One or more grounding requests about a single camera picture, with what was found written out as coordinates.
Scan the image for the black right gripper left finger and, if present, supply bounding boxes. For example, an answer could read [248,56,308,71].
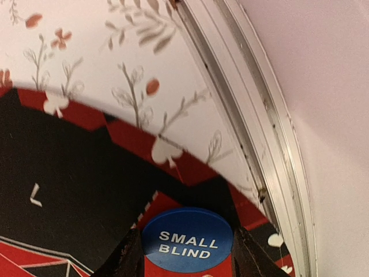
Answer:
[91,229,142,277]

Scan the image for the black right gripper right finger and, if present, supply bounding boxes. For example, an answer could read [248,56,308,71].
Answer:
[232,227,288,277]

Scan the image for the blue small blind button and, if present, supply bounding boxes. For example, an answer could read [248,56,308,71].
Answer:
[141,207,234,274]

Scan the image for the round red black poker mat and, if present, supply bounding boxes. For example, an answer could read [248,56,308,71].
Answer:
[1,89,295,276]

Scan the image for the floral white table mat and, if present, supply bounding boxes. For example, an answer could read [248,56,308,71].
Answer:
[0,0,272,226]

